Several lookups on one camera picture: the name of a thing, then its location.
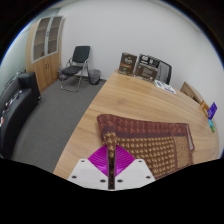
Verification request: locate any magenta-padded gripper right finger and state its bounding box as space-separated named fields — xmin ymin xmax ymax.
xmin=114 ymin=148 xmax=157 ymax=190

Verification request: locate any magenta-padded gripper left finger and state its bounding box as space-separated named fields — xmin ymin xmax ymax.
xmin=67 ymin=145 xmax=110 ymax=190

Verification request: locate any brown patterned towel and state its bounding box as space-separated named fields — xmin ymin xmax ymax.
xmin=96 ymin=113 xmax=195 ymax=191

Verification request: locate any grey mesh waste bin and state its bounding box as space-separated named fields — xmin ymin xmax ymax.
xmin=87 ymin=68 xmax=102 ymax=86

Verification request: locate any black leather sofa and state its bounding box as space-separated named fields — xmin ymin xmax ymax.
xmin=0 ymin=71 xmax=42 ymax=159

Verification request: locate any orange box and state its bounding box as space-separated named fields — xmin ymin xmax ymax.
xmin=199 ymin=100 xmax=210 ymax=113

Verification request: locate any wooden side drawer unit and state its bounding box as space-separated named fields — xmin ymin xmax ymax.
xmin=179 ymin=81 xmax=205 ymax=104

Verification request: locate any purple upright box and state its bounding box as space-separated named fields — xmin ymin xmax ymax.
xmin=206 ymin=101 xmax=218 ymax=120

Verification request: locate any large brown cardboard box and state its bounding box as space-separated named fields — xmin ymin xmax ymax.
xmin=133 ymin=53 xmax=160 ymax=82

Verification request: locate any small brown cardboard box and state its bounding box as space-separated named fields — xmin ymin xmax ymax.
xmin=118 ymin=52 xmax=138 ymax=77

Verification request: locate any wooden glass-door cabinet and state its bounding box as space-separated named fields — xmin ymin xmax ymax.
xmin=25 ymin=15 xmax=65 ymax=94

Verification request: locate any black folding visitor chair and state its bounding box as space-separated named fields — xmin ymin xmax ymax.
xmin=60 ymin=45 xmax=92 ymax=93

